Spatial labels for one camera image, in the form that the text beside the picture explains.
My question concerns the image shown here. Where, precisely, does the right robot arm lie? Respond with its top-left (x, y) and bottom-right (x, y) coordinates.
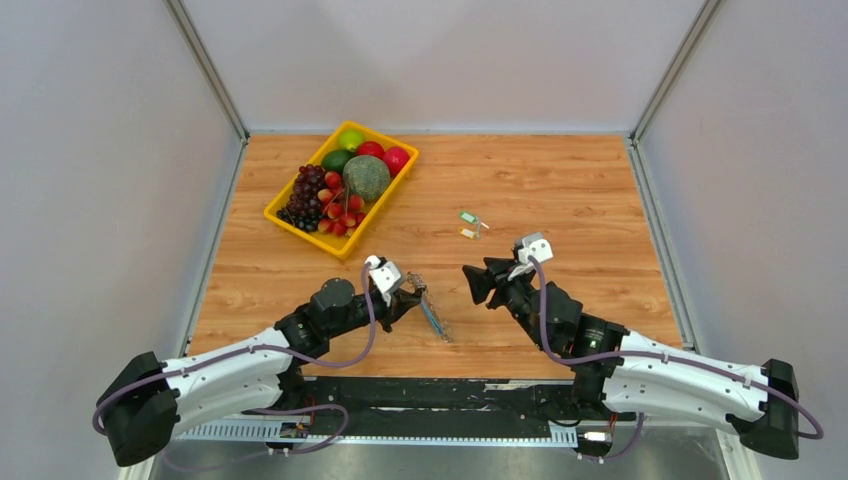
top-left (462, 257), bottom-right (800, 460)

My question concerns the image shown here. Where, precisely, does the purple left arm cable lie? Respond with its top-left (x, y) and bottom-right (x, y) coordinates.
top-left (91, 261), bottom-right (379, 458)

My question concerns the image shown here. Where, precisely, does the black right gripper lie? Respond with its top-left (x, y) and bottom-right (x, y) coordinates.
top-left (462, 259), bottom-right (551, 353)

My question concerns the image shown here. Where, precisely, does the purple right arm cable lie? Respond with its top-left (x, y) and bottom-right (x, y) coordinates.
top-left (526, 254), bottom-right (825, 463)

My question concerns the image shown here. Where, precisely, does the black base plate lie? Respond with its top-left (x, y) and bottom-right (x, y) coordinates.
top-left (271, 376), bottom-right (611, 439)

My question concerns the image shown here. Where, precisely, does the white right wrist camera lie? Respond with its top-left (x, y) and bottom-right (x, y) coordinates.
top-left (507, 232), bottom-right (553, 281)

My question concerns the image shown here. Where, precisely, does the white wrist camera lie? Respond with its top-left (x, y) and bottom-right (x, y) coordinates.
top-left (507, 232), bottom-right (553, 281)
top-left (365, 255), bottom-right (405, 303)

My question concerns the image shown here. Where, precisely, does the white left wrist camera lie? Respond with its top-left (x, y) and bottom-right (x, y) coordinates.
top-left (365, 255), bottom-right (405, 303)

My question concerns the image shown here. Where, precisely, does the green cantaloupe melon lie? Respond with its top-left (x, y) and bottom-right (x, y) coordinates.
top-left (342, 155), bottom-right (391, 202)

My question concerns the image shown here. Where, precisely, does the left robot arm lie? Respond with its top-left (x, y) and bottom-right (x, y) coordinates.
top-left (93, 278), bottom-right (423, 467)

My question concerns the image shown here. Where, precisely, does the keyring bunch with blue tag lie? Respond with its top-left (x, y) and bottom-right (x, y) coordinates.
top-left (406, 272), bottom-right (453, 343)

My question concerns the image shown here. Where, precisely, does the pink red fruit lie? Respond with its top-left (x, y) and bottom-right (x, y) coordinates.
top-left (382, 146), bottom-right (411, 178)

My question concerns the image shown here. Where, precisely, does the dark green lime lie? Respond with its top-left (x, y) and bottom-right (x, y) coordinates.
top-left (321, 149), bottom-right (355, 174)

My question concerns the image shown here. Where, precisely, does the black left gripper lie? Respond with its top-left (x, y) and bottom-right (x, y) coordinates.
top-left (326, 288), bottom-right (421, 340)

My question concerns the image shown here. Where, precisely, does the dark grape bunch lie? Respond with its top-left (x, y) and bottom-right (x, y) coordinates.
top-left (276, 164), bottom-right (327, 233)

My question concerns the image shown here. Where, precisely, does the red apple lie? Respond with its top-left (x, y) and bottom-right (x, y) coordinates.
top-left (355, 141), bottom-right (385, 159)

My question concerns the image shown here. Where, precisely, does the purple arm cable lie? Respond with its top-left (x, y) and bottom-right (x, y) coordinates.
top-left (526, 254), bottom-right (825, 463)
top-left (91, 261), bottom-right (379, 458)

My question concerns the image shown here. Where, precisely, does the green key tag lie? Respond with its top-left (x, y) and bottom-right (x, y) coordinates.
top-left (459, 211), bottom-right (480, 225)

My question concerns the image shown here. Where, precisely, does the yellow plastic fruit tray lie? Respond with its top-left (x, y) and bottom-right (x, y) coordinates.
top-left (264, 121), bottom-right (419, 259)

